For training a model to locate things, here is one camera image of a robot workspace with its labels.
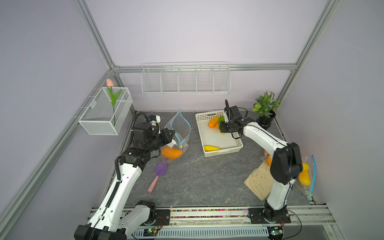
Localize green mango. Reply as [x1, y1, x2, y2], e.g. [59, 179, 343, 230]
[218, 116, 225, 127]

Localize clear blue zip-top bag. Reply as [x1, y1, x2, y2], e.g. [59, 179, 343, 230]
[260, 151, 317, 201]

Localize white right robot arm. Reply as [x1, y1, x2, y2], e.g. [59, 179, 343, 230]
[219, 100, 304, 223]

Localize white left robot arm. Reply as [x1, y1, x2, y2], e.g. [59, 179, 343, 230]
[74, 112, 176, 240]

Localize cream perforated plastic basket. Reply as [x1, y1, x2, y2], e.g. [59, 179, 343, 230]
[195, 110, 244, 158]

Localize purple pink spatula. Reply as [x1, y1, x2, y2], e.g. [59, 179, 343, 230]
[147, 162, 168, 193]

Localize potted green plant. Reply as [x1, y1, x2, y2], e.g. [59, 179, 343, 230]
[253, 90, 281, 130]

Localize beige work glove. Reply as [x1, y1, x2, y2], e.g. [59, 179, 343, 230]
[244, 162, 274, 201]

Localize pink artificial tulip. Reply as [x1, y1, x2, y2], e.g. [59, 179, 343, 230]
[106, 79, 122, 126]

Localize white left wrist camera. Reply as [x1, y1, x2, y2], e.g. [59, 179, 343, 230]
[148, 115, 161, 133]

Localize white wire wall shelf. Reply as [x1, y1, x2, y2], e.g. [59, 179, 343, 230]
[141, 62, 232, 95]

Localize white mesh wall basket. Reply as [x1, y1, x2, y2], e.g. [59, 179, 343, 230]
[78, 87, 133, 136]

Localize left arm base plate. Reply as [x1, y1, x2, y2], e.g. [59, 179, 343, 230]
[140, 209, 171, 227]

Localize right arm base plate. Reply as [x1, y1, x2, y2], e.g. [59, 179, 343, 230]
[247, 207, 291, 225]

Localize aluminium front rail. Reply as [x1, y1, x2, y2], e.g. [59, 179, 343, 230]
[157, 205, 337, 228]

